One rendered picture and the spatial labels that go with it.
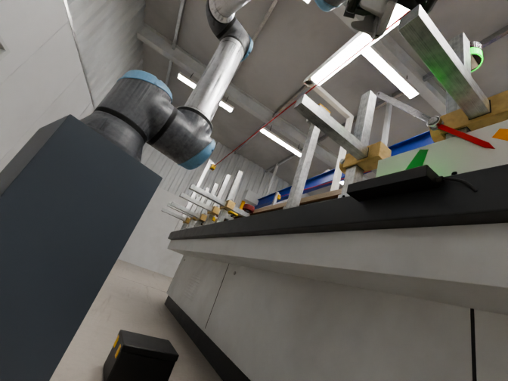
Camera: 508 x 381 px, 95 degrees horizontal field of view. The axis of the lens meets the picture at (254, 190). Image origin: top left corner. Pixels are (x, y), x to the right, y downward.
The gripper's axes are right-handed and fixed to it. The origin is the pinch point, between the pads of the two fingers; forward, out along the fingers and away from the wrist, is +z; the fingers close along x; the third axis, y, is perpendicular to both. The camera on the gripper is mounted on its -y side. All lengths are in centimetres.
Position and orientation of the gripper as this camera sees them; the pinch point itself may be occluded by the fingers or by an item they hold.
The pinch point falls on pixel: (382, 32)
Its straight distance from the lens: 55.2
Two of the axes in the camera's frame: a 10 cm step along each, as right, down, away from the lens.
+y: -9.5, -3.1, 0.9
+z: -3.2, 8.7, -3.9
